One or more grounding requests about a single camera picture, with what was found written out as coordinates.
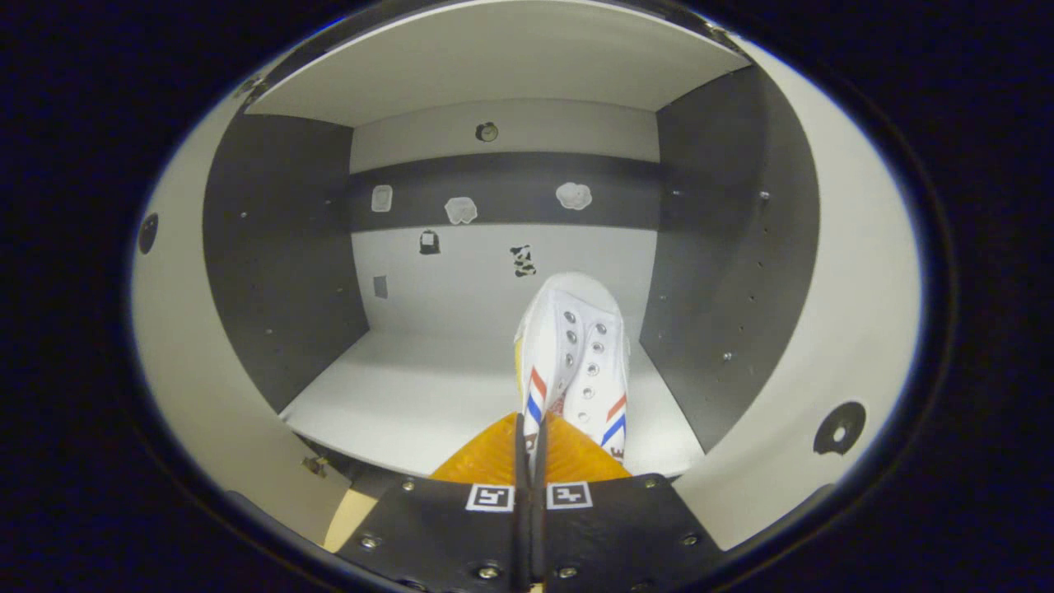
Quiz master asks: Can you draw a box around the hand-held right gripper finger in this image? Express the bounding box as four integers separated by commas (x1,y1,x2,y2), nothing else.
336,412,529,593
532,414,727,593

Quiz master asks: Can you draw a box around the white shoe cabinet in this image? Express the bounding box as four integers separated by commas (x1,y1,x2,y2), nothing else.
202,0,824,495

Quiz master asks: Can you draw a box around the white canvas shoe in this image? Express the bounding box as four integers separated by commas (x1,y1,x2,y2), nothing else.
515,272,632,480

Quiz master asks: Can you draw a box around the white cabinet door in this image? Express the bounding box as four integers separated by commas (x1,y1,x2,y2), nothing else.
130,91,355,549
671,41,925,553

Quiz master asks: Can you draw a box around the white cabinet shelf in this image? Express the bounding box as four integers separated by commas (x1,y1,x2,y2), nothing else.
245,0,752,128

